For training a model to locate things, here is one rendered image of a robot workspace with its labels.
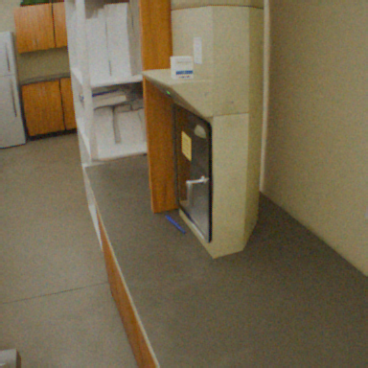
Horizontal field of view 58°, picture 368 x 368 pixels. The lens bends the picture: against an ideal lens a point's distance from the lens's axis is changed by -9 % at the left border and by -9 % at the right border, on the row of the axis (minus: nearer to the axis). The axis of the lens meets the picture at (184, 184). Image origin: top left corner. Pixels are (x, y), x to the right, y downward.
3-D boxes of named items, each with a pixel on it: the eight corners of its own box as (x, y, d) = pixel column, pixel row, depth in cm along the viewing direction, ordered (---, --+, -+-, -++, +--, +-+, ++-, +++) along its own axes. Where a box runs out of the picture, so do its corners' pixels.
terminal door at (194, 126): (178, 204, 142) (173, 102, 125) (211, 245, 116) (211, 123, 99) (176, 204, 142) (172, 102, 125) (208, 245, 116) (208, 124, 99)
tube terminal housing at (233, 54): (235, 201, 153) (236, 11, 120) (277, 241, 125) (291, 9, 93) (178, 214, 145) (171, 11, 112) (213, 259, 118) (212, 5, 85)
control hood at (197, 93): (173, 96, 125) (172, 67, 121) (214, 117, 98) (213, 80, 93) (142, 100, 122) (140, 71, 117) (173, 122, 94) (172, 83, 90)
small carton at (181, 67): (188, 76, 101) (187, 56, 99) (193, 79, 97) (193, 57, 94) (171, 77, 100) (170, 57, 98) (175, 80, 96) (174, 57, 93)
